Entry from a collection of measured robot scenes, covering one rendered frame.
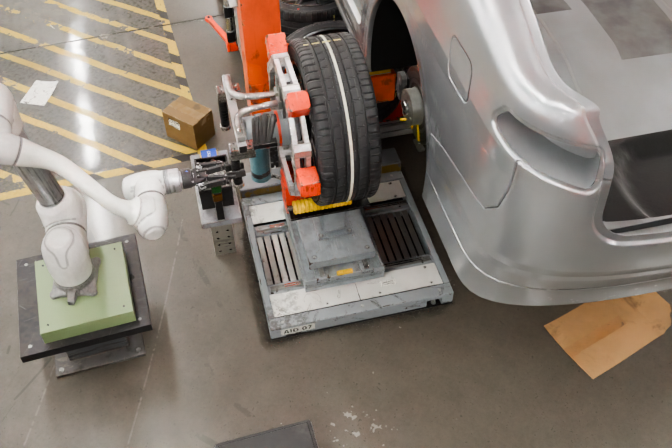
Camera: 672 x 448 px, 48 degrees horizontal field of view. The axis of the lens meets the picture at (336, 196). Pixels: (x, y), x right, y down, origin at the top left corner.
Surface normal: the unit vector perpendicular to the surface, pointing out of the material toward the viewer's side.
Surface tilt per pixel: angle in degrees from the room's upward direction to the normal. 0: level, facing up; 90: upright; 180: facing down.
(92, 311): 4
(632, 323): 2
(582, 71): 22
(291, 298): 0
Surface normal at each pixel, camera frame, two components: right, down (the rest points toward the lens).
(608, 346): 0.03, -0.68
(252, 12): 0.24, 0.71
